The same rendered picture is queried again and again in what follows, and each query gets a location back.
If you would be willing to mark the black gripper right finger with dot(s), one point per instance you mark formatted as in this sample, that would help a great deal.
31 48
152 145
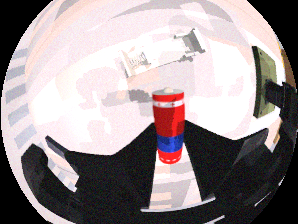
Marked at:
214 157

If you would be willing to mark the white battery holder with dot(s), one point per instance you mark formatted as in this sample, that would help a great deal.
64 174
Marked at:
156 54

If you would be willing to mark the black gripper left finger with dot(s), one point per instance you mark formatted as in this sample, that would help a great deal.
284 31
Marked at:
133 166

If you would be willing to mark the red and blue striped cylinder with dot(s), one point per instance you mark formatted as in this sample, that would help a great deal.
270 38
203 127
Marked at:
169 119

